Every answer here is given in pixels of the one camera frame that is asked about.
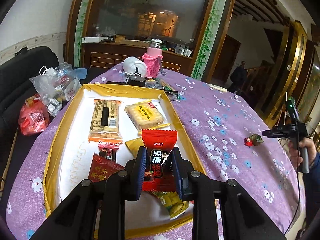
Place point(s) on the red plastic bag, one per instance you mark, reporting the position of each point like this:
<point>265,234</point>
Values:
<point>34,117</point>

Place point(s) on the gold gift box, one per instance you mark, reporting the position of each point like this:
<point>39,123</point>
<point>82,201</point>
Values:
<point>70,155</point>

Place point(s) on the yellow pastry packet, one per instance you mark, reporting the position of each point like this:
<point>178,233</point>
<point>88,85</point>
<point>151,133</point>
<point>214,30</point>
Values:
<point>145,115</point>

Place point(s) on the green seaweed snack packet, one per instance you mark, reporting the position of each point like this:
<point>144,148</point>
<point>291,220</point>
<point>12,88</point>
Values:
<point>172,202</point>

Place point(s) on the pink sleeved bottle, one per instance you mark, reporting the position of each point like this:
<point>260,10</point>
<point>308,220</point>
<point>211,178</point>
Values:
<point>153,58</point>

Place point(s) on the person's right hand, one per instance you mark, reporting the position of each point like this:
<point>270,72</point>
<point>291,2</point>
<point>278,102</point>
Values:
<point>303,152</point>

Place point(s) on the white tube on table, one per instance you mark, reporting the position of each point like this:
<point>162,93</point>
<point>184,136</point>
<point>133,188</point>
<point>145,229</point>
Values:
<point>221,89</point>

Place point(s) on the dark red black candy packet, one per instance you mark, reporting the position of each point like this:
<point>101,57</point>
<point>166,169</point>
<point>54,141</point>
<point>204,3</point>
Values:
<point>108,150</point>

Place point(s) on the dark red snack packet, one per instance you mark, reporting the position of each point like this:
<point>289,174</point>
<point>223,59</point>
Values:
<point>101,168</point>

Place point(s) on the red black sugar candy packet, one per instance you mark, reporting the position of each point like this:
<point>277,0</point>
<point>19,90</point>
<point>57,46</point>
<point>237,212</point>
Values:
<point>159,145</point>

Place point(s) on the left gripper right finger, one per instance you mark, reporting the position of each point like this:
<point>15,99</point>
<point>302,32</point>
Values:
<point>182,169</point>

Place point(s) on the white round device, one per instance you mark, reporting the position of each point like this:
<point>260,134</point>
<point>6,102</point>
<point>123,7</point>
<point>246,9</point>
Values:
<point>133,65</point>

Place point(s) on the olive yellow snack packet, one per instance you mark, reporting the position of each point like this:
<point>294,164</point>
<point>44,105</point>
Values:
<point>134,145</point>

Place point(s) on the clear plastic bag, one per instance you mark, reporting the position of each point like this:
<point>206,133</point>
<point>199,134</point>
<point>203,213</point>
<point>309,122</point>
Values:
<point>58,85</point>

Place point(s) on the person in background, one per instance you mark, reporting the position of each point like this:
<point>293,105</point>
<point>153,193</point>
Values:
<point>238,78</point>

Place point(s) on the black sofa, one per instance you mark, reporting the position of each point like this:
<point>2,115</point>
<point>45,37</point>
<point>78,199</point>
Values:
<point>16,85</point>

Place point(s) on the purple floral tablecloth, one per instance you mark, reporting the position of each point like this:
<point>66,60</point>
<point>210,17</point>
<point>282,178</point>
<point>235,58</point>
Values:
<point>217,124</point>

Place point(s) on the beige cracker packet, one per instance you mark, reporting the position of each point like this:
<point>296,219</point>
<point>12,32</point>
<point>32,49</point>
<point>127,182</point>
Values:
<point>105,122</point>

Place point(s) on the green white snack packet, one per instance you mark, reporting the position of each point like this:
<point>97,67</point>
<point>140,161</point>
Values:
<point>253,140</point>

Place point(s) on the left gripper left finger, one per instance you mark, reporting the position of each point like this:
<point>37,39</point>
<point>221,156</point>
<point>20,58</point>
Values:
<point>136,173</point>

